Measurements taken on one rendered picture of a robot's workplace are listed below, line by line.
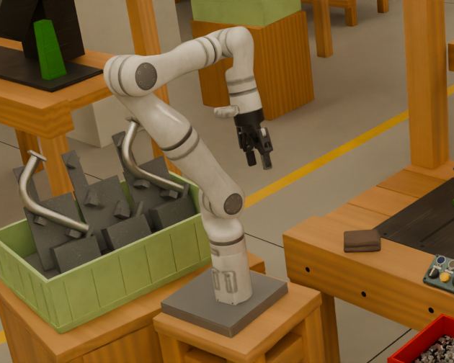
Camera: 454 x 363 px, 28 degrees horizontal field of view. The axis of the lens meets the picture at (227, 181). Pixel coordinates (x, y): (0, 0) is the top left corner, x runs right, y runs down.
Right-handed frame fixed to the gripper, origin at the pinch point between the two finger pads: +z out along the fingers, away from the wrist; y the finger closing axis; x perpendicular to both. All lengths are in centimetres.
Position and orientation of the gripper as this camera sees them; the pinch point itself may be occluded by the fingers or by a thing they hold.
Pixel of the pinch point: (259, 165)
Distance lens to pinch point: 225.3
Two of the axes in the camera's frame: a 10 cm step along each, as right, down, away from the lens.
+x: -8.9, 2.9, -3.5
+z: 2.2, 9.5, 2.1
